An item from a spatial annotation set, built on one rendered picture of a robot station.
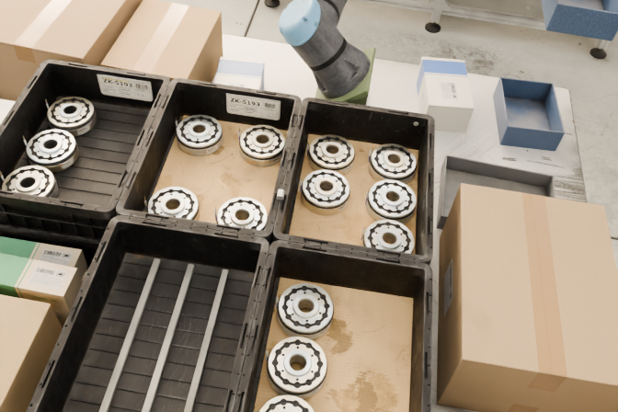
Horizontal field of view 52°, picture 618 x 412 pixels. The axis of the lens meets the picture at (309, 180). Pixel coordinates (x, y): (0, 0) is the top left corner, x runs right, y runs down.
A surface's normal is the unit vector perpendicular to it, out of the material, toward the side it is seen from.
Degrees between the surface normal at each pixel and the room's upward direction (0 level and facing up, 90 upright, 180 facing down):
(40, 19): 0
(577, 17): 90
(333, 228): 0
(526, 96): 90
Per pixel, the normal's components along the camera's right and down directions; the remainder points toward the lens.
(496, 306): 0.07, -0.65
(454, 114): -0.04, 0.76
